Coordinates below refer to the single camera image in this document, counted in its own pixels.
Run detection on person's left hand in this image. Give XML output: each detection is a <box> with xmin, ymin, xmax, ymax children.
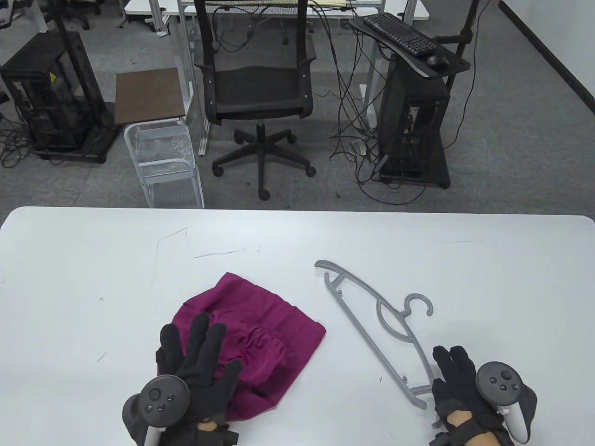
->
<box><xmin>156</xmin><ymin>312</ymin><xmax>243</xmax><ymax>422</ymax></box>

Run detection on person's right hand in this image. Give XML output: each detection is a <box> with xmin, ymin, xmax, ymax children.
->
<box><xmin>431</xmin><ymin>345</ymin><xmax>538</xmax><ymax>433</ymax></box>

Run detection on gray hanger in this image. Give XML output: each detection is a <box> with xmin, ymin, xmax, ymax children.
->
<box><xmin>314</xmin><ymin>259</ymin><xmax>442</xmax><ymax>428</ymax></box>

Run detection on magenta shorts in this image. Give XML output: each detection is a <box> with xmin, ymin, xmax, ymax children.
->
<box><xmin>157</xmin><ymin>272</ymin><xmax>327</xmax><ymax>422</ymax></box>

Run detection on person's right forearm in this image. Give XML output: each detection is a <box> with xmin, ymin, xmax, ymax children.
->
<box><xmin>430</xmin><ymin>411</ymin><xmax>512</xmax><ymax>446</ymax></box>

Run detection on person's left forearm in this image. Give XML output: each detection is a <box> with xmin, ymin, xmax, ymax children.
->
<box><xmin>185</xmin><ymin>418</ymin><xmax>240</xmax><ymax>446</ymax></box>

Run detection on gray right hand controller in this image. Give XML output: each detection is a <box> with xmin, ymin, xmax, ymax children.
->
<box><xmin>476</xmin><ymin>361</ymin><xmax>530</xmax><ymax>442</ymax></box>

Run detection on gray hand controller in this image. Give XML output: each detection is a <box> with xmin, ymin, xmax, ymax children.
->
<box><xmin>476</xmin><ymin>361</ymin><xmax>530</xmax><ymax>442</ymax></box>
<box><xmin>122</xmin><ymin>375</ymin><xmax>191</xmax><ymax>446</ymax></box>

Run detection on gray left hand controller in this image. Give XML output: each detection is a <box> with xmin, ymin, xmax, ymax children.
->
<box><xmin>122</xmin><ymin>375</ymin><xmax>191</xmax><ymax>446</ymax></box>

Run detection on black rolling stand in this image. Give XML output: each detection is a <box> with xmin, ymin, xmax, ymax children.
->
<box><xmin>349</xmin><ymin>0</ymin><xmax>480</xmax><ymax>189</ymax></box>
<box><xmin>28</xmin><ymin>0</ymin><xmax>120</xmax><ymax>164</ymax></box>

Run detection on brown top white side table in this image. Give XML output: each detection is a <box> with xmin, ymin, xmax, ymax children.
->
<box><xmin>114</xmin><ymin>67</ymin><xmax>205</xmax><ymax>210</ymax></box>

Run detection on black computer tower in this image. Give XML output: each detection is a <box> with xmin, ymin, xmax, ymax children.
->
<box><xmin>379</xmin><ymin>56</ymin><xmax>450</xmax><ymax>179</ymax></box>
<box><xmin>0</xmin><ymin>32</ymin><xmax>105</xmax><ymax>153</ymax></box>

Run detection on black mesh office chair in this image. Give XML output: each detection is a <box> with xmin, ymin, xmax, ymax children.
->
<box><xmin>193</xmin><ymin>0</ymin><xmax>317</xmax><ymax>201</ymax></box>

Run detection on black keyboard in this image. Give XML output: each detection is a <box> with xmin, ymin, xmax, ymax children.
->
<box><xmin>364</xmin><ymin>13</ymin><xmax>438</xmax><ymax>59</ymax></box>

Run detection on black swivel chair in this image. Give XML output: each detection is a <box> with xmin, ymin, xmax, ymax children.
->
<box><xmin>46</xmin><ymin>0</ymin><xmax>104</xmax><ymax>31</ymax></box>

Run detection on tangle of black cables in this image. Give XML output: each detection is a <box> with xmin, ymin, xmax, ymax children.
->
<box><xmin>0</xmin><ymin>114</ymin><xmax>34</xmax><ymax>169</ymax></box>
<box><xmin>311</xmin><ymin>0</ymin><xmax>479</xmax><ymax>205</ymax></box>

